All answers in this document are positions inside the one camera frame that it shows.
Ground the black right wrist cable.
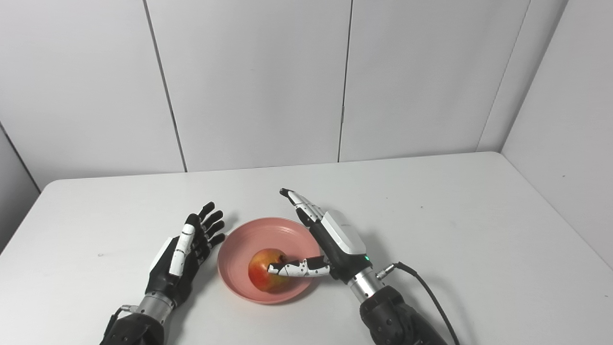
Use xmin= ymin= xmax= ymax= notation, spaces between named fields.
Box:
xmin=376 ymin=262 xmax=460 ymax=345

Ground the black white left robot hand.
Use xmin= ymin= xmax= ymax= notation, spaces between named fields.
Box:
xmin=145 ymin=202 xmax=226 ymax=307

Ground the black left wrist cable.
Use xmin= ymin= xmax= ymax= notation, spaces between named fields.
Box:
xmin=104 ymin=305 xmax=139 ymax=336

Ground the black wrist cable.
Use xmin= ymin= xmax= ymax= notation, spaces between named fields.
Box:
xmin=104 ymin=305 xmax=139 ymax=336
xmin=376 ymin=262 xmax=460 ymax=345

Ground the red yellow pomegranate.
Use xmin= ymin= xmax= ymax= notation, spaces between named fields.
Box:
xmin=248 ymin=248 xmax=294 ymax=293

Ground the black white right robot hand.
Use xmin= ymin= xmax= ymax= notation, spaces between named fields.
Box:
xmin=267 ymin=188 xmax=373 ymax=283

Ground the pink round plate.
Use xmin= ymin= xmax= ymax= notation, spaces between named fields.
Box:
xmin=217 ymin=218 xmax=322 ymax=305

